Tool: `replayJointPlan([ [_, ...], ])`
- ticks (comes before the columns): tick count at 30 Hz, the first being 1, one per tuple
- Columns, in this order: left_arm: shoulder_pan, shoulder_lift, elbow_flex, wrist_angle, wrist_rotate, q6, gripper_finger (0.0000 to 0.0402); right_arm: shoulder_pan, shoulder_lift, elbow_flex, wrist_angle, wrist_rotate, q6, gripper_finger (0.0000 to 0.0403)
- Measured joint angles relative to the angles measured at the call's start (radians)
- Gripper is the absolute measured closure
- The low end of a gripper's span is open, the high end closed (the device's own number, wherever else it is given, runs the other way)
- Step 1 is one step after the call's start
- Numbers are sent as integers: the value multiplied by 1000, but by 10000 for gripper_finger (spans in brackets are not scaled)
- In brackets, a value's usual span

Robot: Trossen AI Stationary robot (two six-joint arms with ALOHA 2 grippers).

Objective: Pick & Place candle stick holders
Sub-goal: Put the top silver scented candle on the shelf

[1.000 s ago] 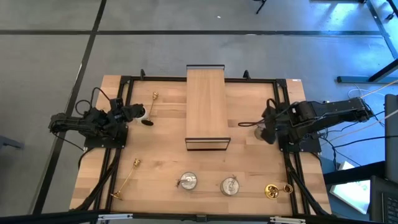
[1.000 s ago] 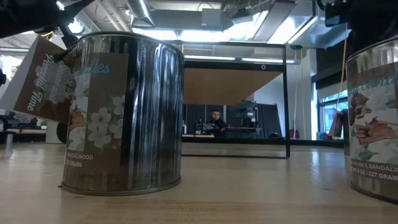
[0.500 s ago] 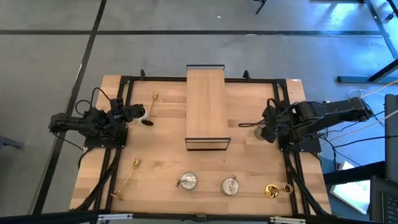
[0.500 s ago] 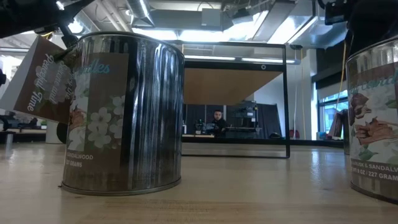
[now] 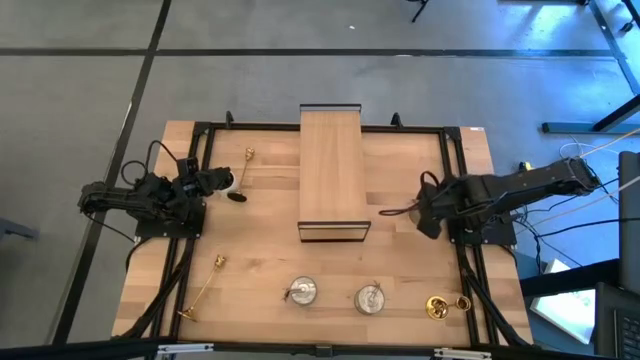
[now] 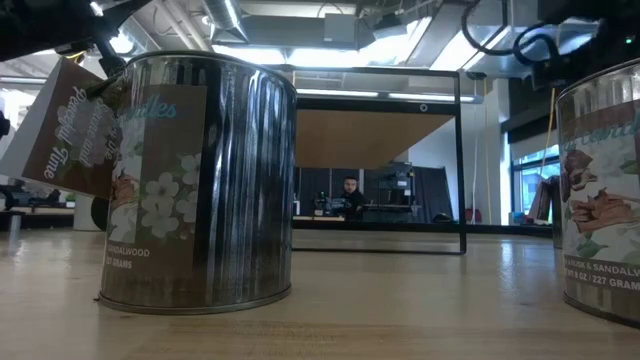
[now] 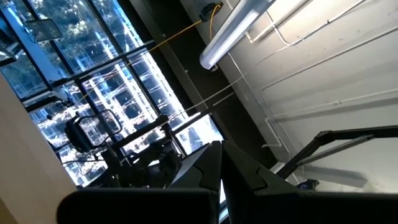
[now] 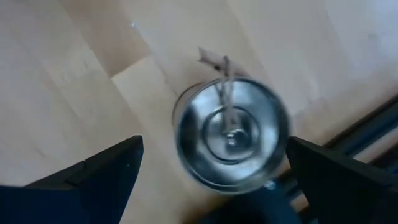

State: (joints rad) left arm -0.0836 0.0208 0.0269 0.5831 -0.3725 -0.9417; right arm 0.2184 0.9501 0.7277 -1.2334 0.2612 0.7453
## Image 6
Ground brown paper gift tag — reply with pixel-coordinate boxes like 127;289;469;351
0;57;124;200

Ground silver ceiling air duct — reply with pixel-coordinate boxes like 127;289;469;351
202;0;249;44

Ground silver floral label candle tin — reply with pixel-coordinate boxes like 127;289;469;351
97;49;300;316

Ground black equipment rack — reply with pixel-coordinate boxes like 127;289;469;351
377;162;416;221

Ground black partition curtain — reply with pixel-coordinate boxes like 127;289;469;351
294;167;454;224

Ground wooden riser shelf black frame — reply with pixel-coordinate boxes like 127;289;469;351
292;67;469;256

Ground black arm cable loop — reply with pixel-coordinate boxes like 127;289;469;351
459;0;564;69

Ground person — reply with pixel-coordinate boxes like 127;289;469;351
339;175;369;221

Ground yellow hanging cable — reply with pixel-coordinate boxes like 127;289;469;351
539;87;557;166

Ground wooden background desk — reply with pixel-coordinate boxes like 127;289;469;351
292;214;346;223

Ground black table frame rails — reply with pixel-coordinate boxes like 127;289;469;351
0;209;556;239

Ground black ceiling cord reel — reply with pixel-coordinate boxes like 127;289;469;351
54;42;91;65

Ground clear glass jar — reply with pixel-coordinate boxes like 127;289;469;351
554;57;640;330

